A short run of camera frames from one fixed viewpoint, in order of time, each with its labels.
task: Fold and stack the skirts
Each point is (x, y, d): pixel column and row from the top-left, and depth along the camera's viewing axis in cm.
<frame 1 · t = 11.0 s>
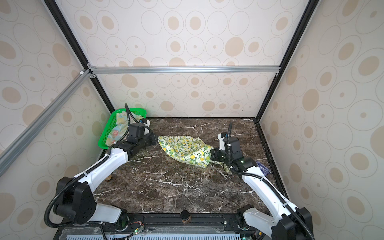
left hand: (161, 133, 84), fingers closed
right hand: (211, 150, 80), fingers closed
floral pastel skirt in basket: (121, 126, 108), point 7 cm above the table
lemon print green skirt: (189, 150, 91), point 11 cm above the table

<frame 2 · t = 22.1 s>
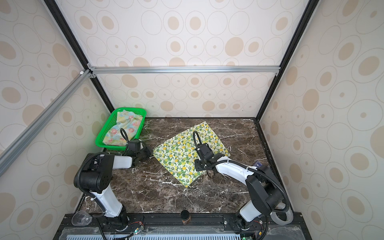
left hand: (156, 146, 99), fingers closed
right hand: (198, 164, 90), fingers open
lemon print green skirt: (179, 155, 102), on the table
the other named things where they were.

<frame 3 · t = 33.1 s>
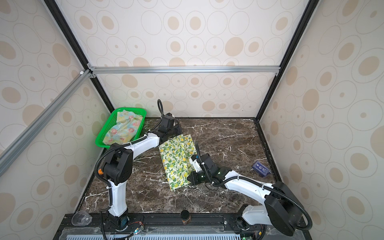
left hand: (186, 124, 94), fingers closed
right hand: (188, 178, 80), fingers closed
lemon print green skirt: (176, 153, 98), point 3 cm above the table
the other named things where they were.

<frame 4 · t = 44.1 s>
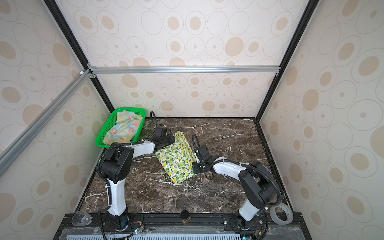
left hand: (178, 134, 100), fingers closed
right hand: (195, 167, 91), fingers closed
lemon print green skirt: (178, 158, 97), point 2 cm above the table
the other named things where they were.

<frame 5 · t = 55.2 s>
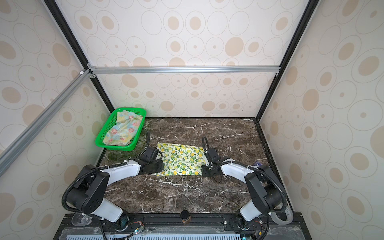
left hand: (167, 164, 92), fingers closed
right hand: (204, 171, 91), fingers closed
lemon print green skirt: (182, 160, 96), point 2 cm above the table
the other named things where they were.

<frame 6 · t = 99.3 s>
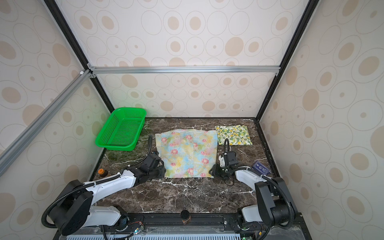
left hand: (167, 168, 88), fingers open
right hand: (212, 172, 90), fingers open
floral pastel skirt in basket: (187, 153, 100), point 2 cm above the table
lemon print green skirt: (236, 135, 110), point 2 cm above the table

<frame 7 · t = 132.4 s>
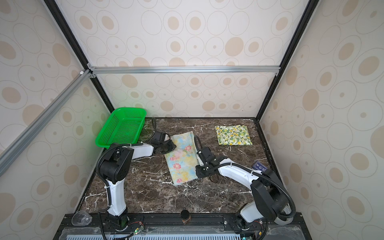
left hand: (180, 143, 99), fingers closed
right hand: (199, 172, 87), fingers open
floral pastel skirt in basket: (182, 161, 96), on the table
the other named things where they were.

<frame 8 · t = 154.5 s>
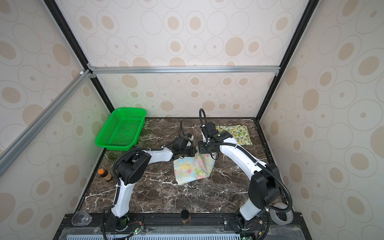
left hand: (201, 148, 96), fingers closed
right hand: (202, 148, 85), fingers closed
orange small bottle cap: (101, 171, 83), point 10 cm above the table
